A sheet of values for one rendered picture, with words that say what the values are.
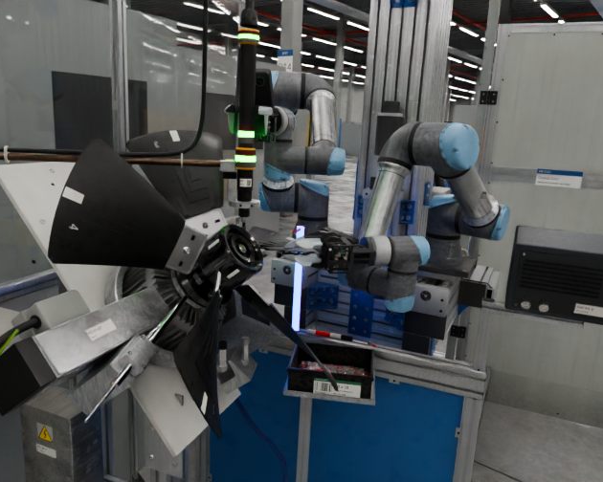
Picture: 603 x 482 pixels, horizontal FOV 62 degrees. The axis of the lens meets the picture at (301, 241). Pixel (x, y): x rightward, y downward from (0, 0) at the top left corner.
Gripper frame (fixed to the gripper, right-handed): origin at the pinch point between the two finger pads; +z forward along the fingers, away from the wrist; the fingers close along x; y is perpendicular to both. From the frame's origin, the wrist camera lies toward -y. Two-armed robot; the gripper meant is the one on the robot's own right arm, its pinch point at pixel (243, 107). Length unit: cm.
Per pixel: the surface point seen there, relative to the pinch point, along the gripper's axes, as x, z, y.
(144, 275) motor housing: 16.4, 13.0, 35.0
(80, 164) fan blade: 18.1, 29.6, 11.2
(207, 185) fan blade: 8.6, -1.4, 17.0
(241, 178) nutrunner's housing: 0.1, 0.0, 14.8
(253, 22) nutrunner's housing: -1.4, -0.2, -16.8
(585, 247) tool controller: -76, -20, 27
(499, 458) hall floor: -89, -120, 150
